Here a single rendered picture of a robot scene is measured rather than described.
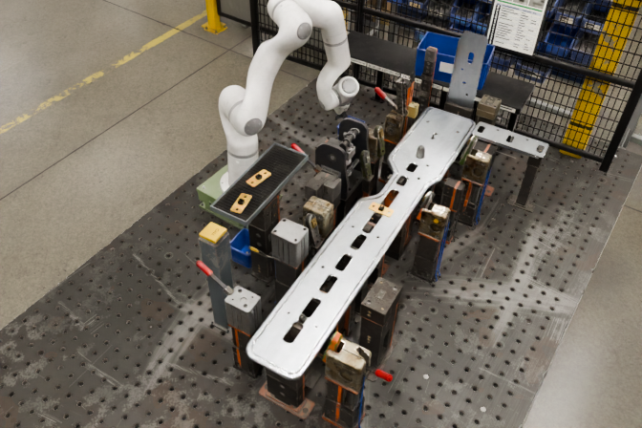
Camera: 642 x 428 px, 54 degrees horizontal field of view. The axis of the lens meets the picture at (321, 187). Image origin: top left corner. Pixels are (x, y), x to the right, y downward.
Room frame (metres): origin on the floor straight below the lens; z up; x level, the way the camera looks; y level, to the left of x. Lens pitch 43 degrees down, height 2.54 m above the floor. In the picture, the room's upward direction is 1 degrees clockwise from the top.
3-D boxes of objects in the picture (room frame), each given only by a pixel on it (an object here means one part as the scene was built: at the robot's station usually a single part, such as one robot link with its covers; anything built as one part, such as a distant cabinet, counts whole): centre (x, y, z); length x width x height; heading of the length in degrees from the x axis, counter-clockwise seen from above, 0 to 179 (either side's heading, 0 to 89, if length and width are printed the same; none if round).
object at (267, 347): (1.52, -0.21, 1.00); 1.38 x 0.22 x 0.02; 151
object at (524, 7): (2.38, -0.79, 1.30); 0.23 x 0.02 x 0.31; 61
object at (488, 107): (2.13, -0.68, 0.88); 0.08 x 0.08 x 0.36; 61
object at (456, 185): (1.70, -0.49, 0.84); 0.11 x 0.08 x 0.29; 61
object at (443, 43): (2.38, -0.56, 1.10); 0.30 x 0.17 x 0.13; 68
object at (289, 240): (1.34, 0.09, 0.90); 0.13 x 0.10 x 0.41; 61
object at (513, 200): (1.90, -0.84, 0.84); 0.11 x 0.06 x 0.29; 61
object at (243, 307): (1.11, 0.22, 0.88); 0.11 x 0.10 x 0.36; 61
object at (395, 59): (2.43, -0.47, 1.01); 0.90 x 0.22 x 0.03; 61
